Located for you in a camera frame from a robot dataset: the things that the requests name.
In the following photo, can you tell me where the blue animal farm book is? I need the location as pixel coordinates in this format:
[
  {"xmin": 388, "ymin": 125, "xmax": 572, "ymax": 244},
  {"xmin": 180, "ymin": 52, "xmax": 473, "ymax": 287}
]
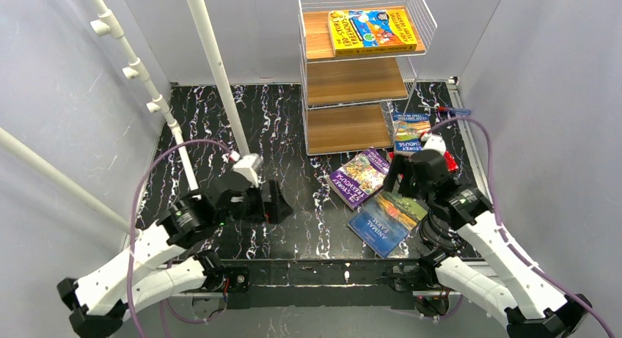
[{"xmin": 348, "ymin": 191, "xmax": 427, "ymax": 258}]

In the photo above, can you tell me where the white wire wooden shelf rack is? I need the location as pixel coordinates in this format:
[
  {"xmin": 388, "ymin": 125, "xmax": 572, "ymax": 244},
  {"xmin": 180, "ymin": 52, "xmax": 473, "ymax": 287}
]
[{"xmin": 298, "ymin": 0, "xmax": 437, "ymax": 155}]

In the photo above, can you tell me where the orange 130-storey treehouse book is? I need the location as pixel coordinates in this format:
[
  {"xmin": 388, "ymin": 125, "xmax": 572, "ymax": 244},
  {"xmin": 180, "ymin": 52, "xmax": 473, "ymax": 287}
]
[{"xmin": 327, "ymin": 8, "xmax": 420, "ymax": 57}]

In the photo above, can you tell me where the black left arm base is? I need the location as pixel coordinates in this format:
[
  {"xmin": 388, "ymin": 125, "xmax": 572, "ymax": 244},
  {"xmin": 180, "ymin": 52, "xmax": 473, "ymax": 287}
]
[{"xmin": 182, "ymin": 263, "xmax": 250, "ymax": 295}]

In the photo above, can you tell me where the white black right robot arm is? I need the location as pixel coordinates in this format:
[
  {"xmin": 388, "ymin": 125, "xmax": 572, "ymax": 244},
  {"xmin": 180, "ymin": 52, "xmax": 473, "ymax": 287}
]
[{"xmin": 384, "ymin": 150, "xmax": 591, "ymax": 337}]

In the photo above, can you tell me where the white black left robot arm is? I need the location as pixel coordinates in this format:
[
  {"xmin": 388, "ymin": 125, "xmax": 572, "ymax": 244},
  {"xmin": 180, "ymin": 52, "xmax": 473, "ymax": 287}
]
[{"xmin": 56, "ymin": 172, "xmax": 293, "ymax": 337}]

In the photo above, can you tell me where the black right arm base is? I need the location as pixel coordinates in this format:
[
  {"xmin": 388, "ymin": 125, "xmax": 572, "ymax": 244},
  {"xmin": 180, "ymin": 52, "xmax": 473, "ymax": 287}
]
[{"xmin": 381, "ymin": 262, "xmax": 464, "ymax": 323}]

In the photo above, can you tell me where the purple 52-storey treehouse book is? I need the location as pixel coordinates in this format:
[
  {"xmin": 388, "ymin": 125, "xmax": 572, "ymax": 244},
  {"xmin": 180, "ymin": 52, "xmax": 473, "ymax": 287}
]
[{"xmin": 329, "ymin": 147, "xmax": 390, "ymax": 210}]

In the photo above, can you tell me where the red treehouse book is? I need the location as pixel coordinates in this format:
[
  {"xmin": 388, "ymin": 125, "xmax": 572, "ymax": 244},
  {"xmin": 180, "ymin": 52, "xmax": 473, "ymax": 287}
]
[{"xmin": 415, "ymin": 150, "xmax": 458, "ymax": 178}]

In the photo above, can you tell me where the blue 91-storey treehouse book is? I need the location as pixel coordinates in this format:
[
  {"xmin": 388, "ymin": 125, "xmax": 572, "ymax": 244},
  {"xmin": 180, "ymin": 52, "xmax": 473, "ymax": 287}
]
[{"xmin": 392, "ymin": 112, "xmax": 431, "ymax": 156}]

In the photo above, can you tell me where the blue red screwdriver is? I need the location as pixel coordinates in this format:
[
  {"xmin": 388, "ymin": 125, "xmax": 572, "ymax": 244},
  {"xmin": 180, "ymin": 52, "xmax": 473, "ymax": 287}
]
[{"xmin": 434, "ymin": 106, "xmax": 472, "ymax": 117}]

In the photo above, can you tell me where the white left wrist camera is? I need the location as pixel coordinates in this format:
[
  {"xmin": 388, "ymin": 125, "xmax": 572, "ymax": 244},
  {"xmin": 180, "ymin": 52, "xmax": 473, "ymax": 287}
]
[{"xmin": 229, "ymin": 151, "xmax": 263, "ymax": 188}]

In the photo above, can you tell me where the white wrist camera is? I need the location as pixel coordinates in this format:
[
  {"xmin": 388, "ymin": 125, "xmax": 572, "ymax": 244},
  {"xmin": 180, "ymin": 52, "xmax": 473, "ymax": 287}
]
[
  {"xmin": 420, "ymin": 132, "xmax": 447, "ymax": 155},
  {"xmin": 229, "ymin": 151, "xmax": 263, "ymax": 188}
]

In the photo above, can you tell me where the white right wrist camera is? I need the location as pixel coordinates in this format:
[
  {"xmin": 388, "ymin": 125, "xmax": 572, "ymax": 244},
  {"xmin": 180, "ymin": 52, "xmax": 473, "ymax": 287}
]
[{"xmin": 420, "ymin": 132, "xmax": 447, "ymax": 155}]

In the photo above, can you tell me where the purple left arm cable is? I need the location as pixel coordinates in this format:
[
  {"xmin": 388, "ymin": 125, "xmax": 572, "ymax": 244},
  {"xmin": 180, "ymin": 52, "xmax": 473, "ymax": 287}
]
[{"xmin": 125, "ymin": 139, "xmax": 234, "ymax": 338}]

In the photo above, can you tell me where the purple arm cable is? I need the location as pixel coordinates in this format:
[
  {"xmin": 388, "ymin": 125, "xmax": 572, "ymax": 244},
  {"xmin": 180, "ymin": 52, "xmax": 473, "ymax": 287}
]
[
  {"xmin": 125, "ymin": 139, "xmax": 234, "ymax": 338},
  {"xmin": 427, "ymin": 116, "xmax": 618, "ymax": 338}
]

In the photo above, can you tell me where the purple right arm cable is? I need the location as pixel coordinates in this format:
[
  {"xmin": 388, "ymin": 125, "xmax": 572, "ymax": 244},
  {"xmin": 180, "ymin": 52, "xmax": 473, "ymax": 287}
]
[{"xmin": 427, "ymin": 116, "xmax": 618, "ymax": 338}]

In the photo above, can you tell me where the white pvc pipe frame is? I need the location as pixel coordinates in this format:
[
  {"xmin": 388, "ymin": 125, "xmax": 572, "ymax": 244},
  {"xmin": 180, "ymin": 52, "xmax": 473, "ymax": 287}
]
[{"xmin": 1, "ymin": 0, "xmax": 249, "ymax": 240}]

